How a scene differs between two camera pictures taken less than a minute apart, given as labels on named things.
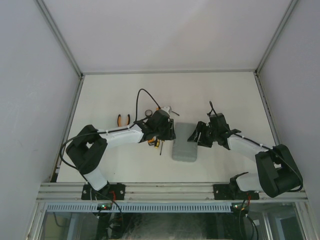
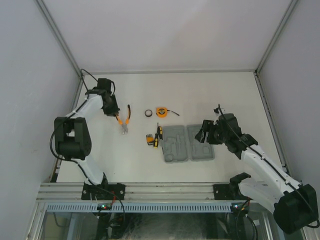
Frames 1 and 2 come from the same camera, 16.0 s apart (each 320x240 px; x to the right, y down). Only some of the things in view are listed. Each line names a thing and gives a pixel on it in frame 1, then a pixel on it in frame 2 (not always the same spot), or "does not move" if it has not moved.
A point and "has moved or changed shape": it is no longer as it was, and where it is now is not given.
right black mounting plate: [226, 192] does not move
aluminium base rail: [151, 191] does not move
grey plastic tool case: [182, 150] has moved or changed shape
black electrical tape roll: [148, 113] does not move
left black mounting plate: [112, 191] does not move
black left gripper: [169, 135] → [113, 112]
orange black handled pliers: [119, 120] has moved or changed shape
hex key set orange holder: [151, 142] does not move
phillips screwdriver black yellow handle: [156, 143] does not move
